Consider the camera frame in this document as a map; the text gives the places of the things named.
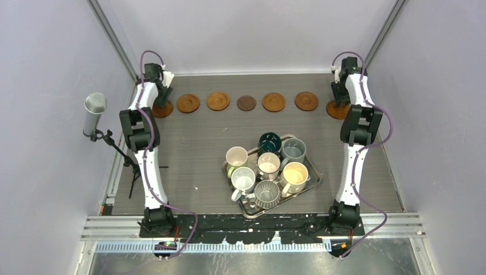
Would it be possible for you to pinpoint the orange wooden coaster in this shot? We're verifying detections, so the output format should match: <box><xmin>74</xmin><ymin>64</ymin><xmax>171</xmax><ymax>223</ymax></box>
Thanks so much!
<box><xmin>326</xmin><ymin>100</ymin><xmax>350</xmax><ymax>120</ymax></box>
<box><xmin>262</xmin><ymin>92</ymin><xmax>286</xmax><ymax>112</ymax></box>
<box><xmin>151</xmin><ymin>100</ymin><xmax>174</xmax><ymax>119</ymax></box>
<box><xmin>295</xmin><ymin>92</ymin><xmax>319</xmax><ymax>111</ymax></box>
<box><xmin>177</xmin><ymin>94</ymin><xmax>200</xmax><ymax>113</ymax></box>
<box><xmin>206</xmin><ymin>92</ymin><xmax>230</xmax><ymax>111</ymax></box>

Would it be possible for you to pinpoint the dark walnut wooden coaster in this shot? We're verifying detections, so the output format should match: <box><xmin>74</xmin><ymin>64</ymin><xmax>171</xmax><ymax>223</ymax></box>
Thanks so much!
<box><xmin>237</xmin><ymin>95</ymin><xmax>257</xmax><ymax>112</ymax></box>

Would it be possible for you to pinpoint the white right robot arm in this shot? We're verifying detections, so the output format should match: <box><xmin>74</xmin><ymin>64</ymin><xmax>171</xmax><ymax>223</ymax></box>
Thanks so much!
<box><xmin>327</xmin><ymin>56</ymin><xmax>383</xmax><ymax>235</ymax></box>

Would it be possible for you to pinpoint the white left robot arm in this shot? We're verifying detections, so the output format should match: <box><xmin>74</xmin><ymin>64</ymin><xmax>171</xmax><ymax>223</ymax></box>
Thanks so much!
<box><xmin>119</xmin><ymin>63</ymin><xmax>176</xmax><ymax>237</ymax></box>

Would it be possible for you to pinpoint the silver microphone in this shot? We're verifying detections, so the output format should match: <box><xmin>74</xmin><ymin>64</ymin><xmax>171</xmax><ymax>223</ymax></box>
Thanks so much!
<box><xmin>83</xmin><ymin>92</ymin><xmax>108</xmax><ymax>136</ymax></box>

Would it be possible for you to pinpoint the dark green mug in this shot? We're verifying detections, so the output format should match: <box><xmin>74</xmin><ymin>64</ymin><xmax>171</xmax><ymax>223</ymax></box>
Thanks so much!
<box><xmin>257</xmin><ymin>132</ymin><xmax>282</xmax><ymax>156</ymax></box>

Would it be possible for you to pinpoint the large cream mug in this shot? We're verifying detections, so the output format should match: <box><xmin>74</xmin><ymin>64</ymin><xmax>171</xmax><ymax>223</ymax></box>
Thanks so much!
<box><xmin>279</xmin><ymin>162</ymin><xmax>309</xmax><ymax>197</ymax></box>

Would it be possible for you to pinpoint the white mug brown base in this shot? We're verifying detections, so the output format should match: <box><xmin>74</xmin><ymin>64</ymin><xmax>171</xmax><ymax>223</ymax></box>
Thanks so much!
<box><xmin>257</xmin><ymin>152</ymin><xmax>281</xmax><ymax>181</ymax></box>

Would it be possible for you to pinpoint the silver metal tray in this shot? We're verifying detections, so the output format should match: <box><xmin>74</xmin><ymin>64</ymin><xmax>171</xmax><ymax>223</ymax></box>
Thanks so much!
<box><xmin>222</xmin><ymin>133</ymin><xmax>321</xmax><ymax>219</ymax></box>

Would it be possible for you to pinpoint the white grey mug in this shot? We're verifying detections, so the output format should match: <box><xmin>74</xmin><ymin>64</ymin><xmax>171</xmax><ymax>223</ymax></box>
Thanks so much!
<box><xmin>230</xmin><ymin>167</ymin><xmax>256</xmax><ymax>202</ymax></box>

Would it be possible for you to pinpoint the grey ribbed mug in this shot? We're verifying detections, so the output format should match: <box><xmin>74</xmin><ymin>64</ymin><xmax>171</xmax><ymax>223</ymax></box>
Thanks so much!
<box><xmin>245</xmin><ymin>180</ymin><xmax>281</xmax><ymax>209</ymax></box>

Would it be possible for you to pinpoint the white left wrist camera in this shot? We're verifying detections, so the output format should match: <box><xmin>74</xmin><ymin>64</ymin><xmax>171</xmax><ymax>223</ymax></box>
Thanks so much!
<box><xmin>162</xmin><ymin>70</ymin><xmax>175</xmax><ymax>88</ymax></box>

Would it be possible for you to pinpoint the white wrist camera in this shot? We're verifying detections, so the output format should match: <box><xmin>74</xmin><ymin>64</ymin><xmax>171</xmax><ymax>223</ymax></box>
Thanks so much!
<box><xmin>332</xmin><ymin>67</ymin><xmax>341</xmax><ymax>84</ymax></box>
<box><xmin>162</xmin><ymin>70</ymin><xmax>175</xmax><ymax>88</ymax></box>

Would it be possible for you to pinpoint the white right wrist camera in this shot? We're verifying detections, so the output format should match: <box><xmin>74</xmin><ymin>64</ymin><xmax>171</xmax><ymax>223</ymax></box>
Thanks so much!
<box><xmin>332</xmin><ymin>67</ymin><xmax>341</xmax><ymax>84</ymax></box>

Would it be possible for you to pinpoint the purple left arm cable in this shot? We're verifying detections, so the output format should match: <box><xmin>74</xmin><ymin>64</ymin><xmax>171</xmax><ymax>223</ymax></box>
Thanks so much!
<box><xmin>136</xmin><ymin>50</ymin><xmax>199</xmax><ymax>261</ymax></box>

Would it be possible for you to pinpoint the cream mug green handle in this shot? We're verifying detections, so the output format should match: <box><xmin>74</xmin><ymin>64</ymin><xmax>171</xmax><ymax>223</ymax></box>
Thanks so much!
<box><xmin>225</xmin><ymin>146</ymin><xmax>248</xmax><ymax>178</ymax></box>

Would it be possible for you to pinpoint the aluminium front rail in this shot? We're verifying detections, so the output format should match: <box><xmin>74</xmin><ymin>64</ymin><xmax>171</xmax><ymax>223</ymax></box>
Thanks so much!
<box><xmin>81</xmin><ymin>213</ymin><xmax>426</xmax><ymax>253</ymax></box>

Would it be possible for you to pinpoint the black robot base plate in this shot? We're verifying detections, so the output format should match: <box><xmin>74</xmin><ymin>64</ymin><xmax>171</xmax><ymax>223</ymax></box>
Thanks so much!
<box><xmin>138</xmin><ymin>213</ymin><xmax>350</xmax><ymax>245</ymax></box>

